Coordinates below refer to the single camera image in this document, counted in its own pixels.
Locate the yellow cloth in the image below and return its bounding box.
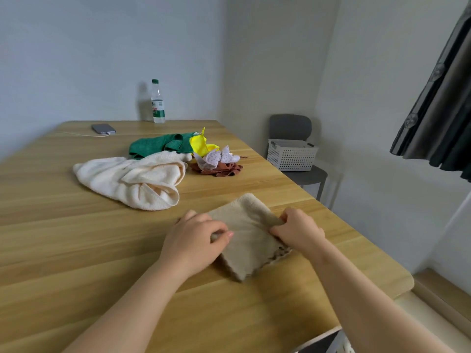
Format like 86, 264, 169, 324
189, 127, 220, 157

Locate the person's left forearm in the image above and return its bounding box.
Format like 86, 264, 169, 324
62, 260, 184, 353

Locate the white charging cable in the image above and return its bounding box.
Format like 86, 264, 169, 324
58, 131, 111, 138

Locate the lilac dotted white cloth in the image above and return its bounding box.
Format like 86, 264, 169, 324
193, 145, 241, 170

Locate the grey chair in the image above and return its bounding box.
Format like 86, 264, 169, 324
268, 113, 328, 202

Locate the clear green-label water bottle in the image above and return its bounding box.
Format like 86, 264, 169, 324
151, 79, 166, 124

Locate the person's right forearm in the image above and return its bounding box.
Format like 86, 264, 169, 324
313, 241, 457, 353

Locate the person's left hand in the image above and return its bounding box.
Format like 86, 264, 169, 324
157, 210, 235, 280

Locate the dark grey curtain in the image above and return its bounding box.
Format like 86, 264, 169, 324
390, 0, 471, 182

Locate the green cloth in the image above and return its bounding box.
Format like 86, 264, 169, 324
128, 132, 199, 160

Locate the person's right hand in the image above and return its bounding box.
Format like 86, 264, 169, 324
269, 207, 327, 261

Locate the wooden table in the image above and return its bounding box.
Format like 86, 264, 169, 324
0, 120, 416, 353

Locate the tan brown towel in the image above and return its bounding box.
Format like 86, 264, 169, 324
206, 193, 293, 282

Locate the small white towel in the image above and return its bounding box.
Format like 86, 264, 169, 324
72, 150, 193, 211

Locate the white plastic basket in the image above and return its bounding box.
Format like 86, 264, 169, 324
266, 138, 320, 172

